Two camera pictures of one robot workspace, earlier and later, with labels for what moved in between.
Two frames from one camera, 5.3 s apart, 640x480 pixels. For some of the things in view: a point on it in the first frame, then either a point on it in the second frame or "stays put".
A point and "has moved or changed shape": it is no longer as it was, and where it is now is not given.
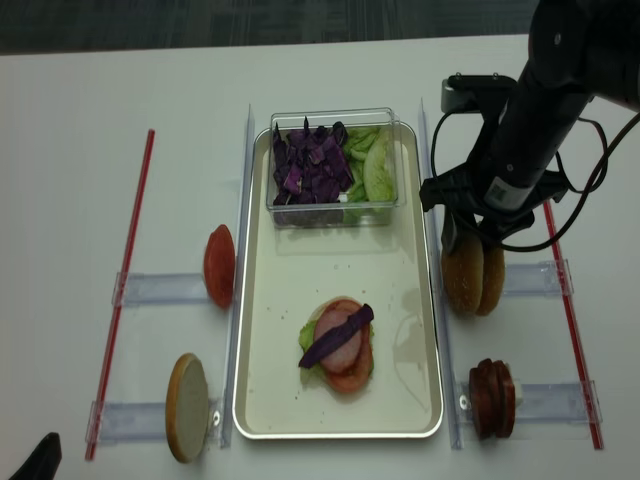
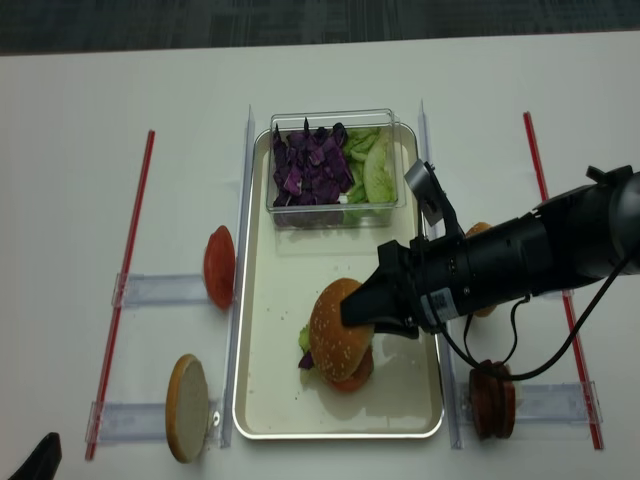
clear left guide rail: x=234 y=353 stays put
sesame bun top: x=462 y=273 has moved or changed shape
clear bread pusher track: x=127 y=422 stays put
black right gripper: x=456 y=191 to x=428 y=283
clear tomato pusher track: x=160 y=288 stays put
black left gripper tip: x=44 y=462 stays put
